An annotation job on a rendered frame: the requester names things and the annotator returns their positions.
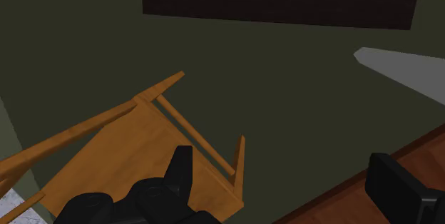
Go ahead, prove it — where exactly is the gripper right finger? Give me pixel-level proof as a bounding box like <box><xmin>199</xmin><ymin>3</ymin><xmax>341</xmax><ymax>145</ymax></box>
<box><xmin>364</xmin><ymin>152</ymin><xmax>445</xmax><ymax>224</ymax></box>

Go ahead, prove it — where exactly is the orange wooden chair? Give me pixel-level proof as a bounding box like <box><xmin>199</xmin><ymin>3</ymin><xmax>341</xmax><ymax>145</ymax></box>
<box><xmin>0</xmin><ymin>71</ymin><xmax>246</xmax><ymax>224</ymax></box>

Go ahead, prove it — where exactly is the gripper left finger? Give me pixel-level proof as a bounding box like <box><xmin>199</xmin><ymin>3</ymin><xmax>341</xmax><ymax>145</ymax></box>
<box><xmin>53</xmin><ymin>145</ymin><xmax>198</xmax><ymax>224</ymax></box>

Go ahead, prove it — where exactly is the brown wooden table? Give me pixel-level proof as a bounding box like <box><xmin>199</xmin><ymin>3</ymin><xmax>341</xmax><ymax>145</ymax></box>
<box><xmin>272</xmin><ymin>123</ymin><xmax>445</xmax><ymax>224</ymax></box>

